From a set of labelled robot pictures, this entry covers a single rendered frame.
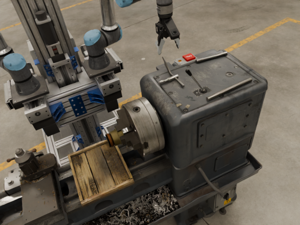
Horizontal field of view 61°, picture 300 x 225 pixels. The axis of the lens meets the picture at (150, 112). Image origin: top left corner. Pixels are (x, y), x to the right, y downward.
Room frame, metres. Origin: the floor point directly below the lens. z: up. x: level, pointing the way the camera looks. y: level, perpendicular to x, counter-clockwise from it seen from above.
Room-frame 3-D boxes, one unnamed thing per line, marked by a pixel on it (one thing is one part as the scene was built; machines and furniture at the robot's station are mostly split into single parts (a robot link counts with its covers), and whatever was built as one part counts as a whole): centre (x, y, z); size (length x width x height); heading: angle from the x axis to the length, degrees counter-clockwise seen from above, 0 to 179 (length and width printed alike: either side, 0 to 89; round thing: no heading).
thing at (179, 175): (1.14, -0.31, 0.43); 0.60 x 0.48 x 0.86; 109
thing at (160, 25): (1.22, -0.14, 1.56); 0.09 x 0.08 x 0.12; 19
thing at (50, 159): (0.87, 0.65, 0.99); 0.20 x 0.10 x 0.05; 109
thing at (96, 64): (1.59, 0.30, 1.21); 0.15 x 0.15 x 0.10
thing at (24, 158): (0.87, 0.68, 1.13); 0.08 x 0.08 x 0.03
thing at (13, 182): (0.78, 0.70, 0.90); 0.47 x 0.30 x 0.06; 19
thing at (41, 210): (0.81, 0.66, 0.95); 0.43 x 0.17 x 0.05; 19
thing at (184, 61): (1.34, -0.26, 1.23); 0.13 x 0.08 x 0.05; 109
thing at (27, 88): (1.41, 0.77, 1.21); 0.15 x 0.15 x 0.10
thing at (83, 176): (0.90, 0.34, 0.89); 0.36 x 0.30 x 0.04; 19
